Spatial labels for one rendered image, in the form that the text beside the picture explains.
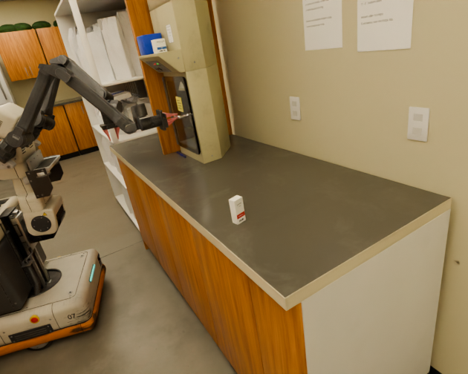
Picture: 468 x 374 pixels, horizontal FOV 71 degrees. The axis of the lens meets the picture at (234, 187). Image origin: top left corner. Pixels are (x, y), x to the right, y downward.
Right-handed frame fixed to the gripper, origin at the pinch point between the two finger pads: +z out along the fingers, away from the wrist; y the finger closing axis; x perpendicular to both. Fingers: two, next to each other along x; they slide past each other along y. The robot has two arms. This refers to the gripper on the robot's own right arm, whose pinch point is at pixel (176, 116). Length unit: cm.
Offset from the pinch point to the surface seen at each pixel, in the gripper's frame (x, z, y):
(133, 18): 27, -2, 49
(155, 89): 26.2, 1.1, 12.3
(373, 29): -82, 47, 28
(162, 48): -0.9, 0.0, 32.6
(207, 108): -11.1, 13.1, 1.8
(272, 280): -107, -25, -25
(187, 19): -10.8, 11.1, 42.9
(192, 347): -29, -31, -120
